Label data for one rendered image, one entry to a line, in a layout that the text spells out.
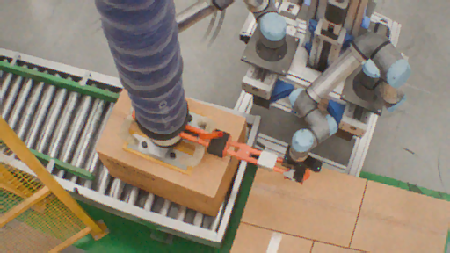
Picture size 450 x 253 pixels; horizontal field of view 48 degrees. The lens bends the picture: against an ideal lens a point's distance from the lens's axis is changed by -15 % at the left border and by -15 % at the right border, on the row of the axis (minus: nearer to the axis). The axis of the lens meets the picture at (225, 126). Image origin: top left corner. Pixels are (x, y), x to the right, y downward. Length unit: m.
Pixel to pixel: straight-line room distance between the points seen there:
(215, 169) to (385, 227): 1.01
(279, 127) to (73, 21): 1.76
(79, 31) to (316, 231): 2.27
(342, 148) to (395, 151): 0.48
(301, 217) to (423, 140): 1.27
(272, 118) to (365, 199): 0.84
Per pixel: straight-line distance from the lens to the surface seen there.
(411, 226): 3.09
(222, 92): 3.78
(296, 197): 2.99
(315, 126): 2.18
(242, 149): 2.46
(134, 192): 3.01
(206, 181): 2.57
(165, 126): 2.31
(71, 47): 4.12
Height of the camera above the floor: 3.41
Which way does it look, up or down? 68 degrees down
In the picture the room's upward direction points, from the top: 2 degrees counter-clockwise
